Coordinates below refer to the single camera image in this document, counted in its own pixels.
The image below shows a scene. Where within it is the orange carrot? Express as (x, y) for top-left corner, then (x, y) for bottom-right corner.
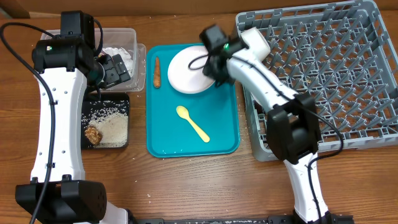
(153, 57), (161, 88)

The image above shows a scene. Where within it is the yellow plastic spoon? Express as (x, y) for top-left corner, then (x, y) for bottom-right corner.
(176, 105), (210, 143)

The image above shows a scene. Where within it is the brown food scrap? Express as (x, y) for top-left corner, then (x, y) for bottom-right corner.
(84, 126), (103, 146)

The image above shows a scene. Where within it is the black plastic tray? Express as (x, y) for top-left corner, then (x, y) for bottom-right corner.
(80, 92), (131, 149)

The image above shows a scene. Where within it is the white rice pile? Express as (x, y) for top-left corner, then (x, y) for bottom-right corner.
(81, 101), (129, 147)

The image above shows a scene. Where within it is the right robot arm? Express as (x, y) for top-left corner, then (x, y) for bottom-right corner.
(200, 25), (329, 223)

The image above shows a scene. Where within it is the grey dishwasher rack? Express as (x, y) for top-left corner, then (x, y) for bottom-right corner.
(235, 1), (397, 152)

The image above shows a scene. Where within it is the teal plastic tray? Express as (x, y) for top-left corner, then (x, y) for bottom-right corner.
(146, 44), (240, 158)

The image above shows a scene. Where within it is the large white plate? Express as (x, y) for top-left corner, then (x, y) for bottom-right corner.
(167, 45), (215, 94)

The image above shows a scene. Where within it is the clear plastic bin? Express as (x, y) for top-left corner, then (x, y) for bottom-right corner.
(40, 28), (147, 93)

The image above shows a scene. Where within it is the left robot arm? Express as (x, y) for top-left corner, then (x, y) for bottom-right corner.
(15, 11), (134, 223)

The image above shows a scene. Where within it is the white plastic cup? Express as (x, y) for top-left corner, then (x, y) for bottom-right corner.
(241, 27), (271, 61)

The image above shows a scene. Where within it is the white napkin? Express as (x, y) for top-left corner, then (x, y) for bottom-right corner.
(102, 47), (134, 77)

